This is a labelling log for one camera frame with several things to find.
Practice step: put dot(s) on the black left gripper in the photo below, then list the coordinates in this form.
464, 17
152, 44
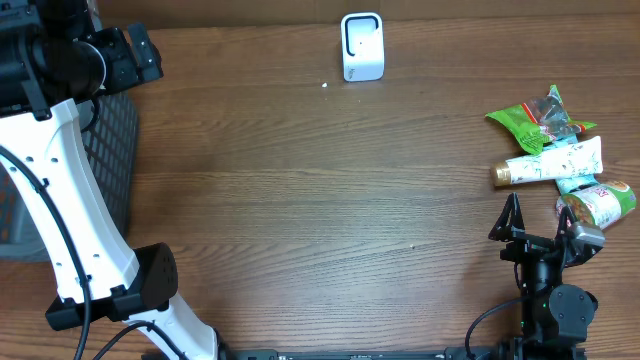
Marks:
130, 73

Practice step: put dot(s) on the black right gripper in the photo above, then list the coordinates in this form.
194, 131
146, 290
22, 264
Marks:
509, 227

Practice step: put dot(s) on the teal tissue pack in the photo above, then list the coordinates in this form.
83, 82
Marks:
569, 185

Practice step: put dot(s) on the green instant noodle cup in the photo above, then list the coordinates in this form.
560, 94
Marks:
602, 204

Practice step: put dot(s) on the white tube with gold cap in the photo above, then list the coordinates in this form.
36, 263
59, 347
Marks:
564, 162

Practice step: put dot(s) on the green snack bag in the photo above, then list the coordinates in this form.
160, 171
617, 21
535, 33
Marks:
539, 121

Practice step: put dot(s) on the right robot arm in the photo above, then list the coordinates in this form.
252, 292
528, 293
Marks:
555, 315

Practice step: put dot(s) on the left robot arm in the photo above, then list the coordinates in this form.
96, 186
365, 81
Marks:
53, 58

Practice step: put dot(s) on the white barcode scanner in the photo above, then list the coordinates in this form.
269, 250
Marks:
362, 40

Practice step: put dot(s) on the gray plastic shopping basket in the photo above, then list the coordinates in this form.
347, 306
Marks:
110, 146

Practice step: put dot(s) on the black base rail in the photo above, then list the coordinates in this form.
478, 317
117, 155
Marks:
449, 353

